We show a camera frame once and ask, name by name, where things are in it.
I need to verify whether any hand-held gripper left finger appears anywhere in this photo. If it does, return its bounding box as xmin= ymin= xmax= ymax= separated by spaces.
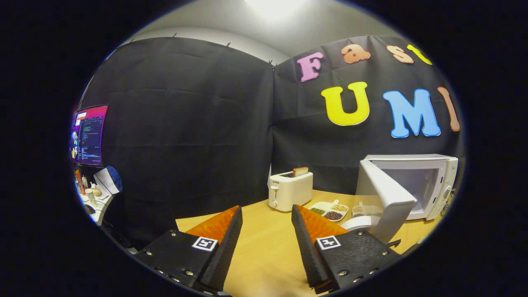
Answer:
xmin=134 ymin=205 xmax=243 ymax=294

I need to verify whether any white toaster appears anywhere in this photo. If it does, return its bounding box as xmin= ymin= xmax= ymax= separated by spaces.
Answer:
xmin=268 ymin=171 xmax=314 ymax=212

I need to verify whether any white microwave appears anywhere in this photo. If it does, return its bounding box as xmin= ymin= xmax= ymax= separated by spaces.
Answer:
xmin=342 ymin=154 xmax=459 ymax=245

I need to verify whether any white divided bean dish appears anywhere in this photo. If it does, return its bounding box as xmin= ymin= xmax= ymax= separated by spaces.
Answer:
xmin=309 ymin=200 xmax=349 ymax=222

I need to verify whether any computer monitor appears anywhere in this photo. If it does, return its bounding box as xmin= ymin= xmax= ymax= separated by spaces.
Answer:
xmin=69 ymin=105 xmax=109 ymax=166

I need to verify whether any clear plastic cup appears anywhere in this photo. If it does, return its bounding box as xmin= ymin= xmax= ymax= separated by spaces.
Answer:
xmin=352 ymin=201 xmax=383 ymax=218

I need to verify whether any white desk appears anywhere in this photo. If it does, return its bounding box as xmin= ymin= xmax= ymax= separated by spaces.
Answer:
xmin=78 ymin=192 xmax=115 ymax=226

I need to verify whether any blue and white cap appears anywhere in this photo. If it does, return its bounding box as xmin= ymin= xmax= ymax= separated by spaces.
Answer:
xmin=93 ymin=165 xmax=123 ymax=195

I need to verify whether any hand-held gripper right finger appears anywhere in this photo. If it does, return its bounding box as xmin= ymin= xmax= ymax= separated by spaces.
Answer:
xmin=291 ymin=204 xmax=401 ymax=294

